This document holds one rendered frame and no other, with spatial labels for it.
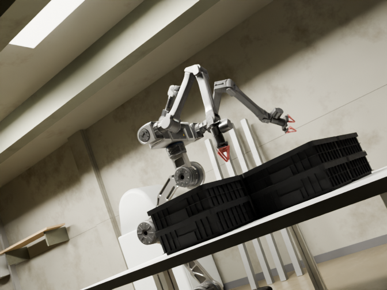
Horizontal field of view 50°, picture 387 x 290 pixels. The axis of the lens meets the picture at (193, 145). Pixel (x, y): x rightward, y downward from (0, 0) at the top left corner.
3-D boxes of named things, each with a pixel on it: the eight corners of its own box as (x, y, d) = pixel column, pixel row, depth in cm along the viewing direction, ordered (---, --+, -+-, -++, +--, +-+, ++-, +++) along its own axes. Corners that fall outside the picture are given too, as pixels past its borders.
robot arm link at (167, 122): (195, 68, 269) (185, 61, 261) (210, 71, 259) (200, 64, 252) (170, 132, 267) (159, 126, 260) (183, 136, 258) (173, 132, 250)
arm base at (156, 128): (163, 139, 271) (156, 122, 273) (171, 133, 267) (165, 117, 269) (155, 139, 264) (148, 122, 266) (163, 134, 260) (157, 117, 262)
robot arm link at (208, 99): (201, 75, 264) (190, 67, 256) (208, 69, 261) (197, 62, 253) (216, 130, 242) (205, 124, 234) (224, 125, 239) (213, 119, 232)
